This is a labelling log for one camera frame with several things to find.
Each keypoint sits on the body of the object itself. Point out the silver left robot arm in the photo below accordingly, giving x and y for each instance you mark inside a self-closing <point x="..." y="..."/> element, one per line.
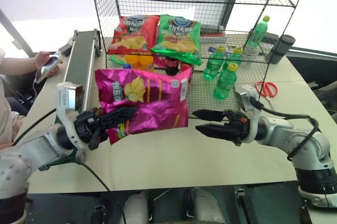
<point x="31" y="150"/>

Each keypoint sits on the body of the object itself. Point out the grey conveyor belt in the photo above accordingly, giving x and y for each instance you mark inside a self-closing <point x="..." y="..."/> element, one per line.
<point x="80" y="61"/>

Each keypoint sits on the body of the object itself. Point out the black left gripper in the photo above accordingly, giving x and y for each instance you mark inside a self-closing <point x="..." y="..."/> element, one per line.
<point x="87" y="126"/>

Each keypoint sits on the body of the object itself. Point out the red potato chip bag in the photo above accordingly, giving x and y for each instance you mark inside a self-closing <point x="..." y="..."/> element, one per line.
<point x="134" y="34"/>

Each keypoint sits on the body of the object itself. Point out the magenta potato chip bag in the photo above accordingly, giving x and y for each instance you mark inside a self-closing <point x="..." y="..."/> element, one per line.
<point x="158" y="103"/>

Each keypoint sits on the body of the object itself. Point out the black cylindrical container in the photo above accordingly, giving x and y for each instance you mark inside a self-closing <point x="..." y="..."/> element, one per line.
<point x="281" y="49"/>

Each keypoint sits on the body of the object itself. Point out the silver smartphone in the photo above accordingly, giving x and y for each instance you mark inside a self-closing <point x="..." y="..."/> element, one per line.
<point x="48" y="67"/>

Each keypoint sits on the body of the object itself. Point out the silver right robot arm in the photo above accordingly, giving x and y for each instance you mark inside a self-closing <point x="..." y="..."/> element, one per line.
<point x="310" y="155"/>

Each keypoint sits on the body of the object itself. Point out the person's bare hand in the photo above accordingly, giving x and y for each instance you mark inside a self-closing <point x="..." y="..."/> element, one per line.
<point x="42" y="58"/>

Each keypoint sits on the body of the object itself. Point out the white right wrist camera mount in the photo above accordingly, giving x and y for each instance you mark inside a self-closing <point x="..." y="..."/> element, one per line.
<point x="254" y="129"/>

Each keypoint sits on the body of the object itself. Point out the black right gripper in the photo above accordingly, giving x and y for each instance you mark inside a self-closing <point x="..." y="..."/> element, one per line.
<point x="238" y="126"/>

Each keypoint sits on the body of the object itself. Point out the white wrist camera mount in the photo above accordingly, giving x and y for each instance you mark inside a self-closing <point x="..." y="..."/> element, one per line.
<point x="254" y="129"/>
<point x="64" y="97"/>

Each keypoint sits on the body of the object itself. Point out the green yellow-capped soda bottle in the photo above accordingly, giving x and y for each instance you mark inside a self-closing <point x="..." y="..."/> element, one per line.
<point x="235" y="57"/>
<point x="225" y="83"/>
<point x="213" y="63"/>
<point x="259" y="33"/>

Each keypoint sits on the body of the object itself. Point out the green potato chip bag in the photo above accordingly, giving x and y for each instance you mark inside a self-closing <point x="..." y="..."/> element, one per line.
<point x="179" y="40"/>

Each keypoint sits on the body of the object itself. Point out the dark cola bottle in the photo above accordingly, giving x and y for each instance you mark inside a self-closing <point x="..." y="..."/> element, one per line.
<point x="171" y="66"/>

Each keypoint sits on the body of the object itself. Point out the red labelled cola bottle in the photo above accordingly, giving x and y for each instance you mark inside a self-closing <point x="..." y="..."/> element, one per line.
<point x="185" y="66"/>

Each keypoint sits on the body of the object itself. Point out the orange soda bottle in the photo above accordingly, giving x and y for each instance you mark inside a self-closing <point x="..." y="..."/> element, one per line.
<point x="147" y="63"/>
<point x="131" y="61"/>

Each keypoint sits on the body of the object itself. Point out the blue capped bottle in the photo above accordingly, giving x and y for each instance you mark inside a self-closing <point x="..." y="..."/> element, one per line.
<point x="127" y="66"/>

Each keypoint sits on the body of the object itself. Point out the person's light shirt torso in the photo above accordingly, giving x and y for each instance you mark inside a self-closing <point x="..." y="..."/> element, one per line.
<point x="6" y="118"/>

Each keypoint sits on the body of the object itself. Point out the person's bare forearm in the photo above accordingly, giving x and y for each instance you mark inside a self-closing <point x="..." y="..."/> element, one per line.
<point x="18" y="65"/>

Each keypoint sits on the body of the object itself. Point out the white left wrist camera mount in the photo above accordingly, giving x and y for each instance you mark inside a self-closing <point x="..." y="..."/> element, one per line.
<point x="64" y="97"/>

